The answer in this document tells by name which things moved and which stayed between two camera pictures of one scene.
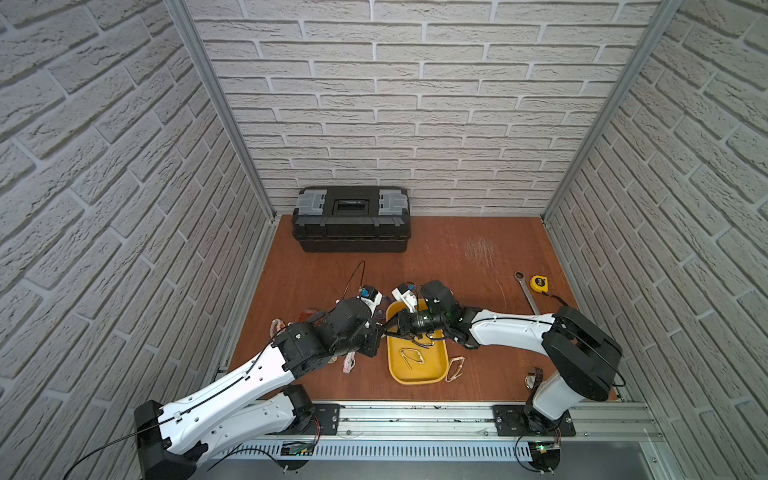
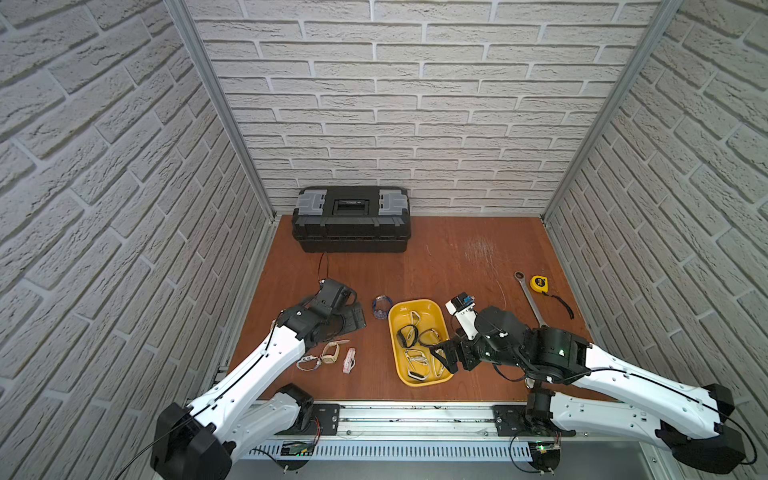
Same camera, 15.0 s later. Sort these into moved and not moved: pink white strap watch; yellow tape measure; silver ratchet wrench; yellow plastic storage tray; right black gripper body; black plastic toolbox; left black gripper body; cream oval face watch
Moved: left black gripper body; cream oval face watch; right black gripper body
Not moved: yellow plastic storage tray; yellow tape measure; pink white strap watch; black plastic toolbox; silver ratchet wrench
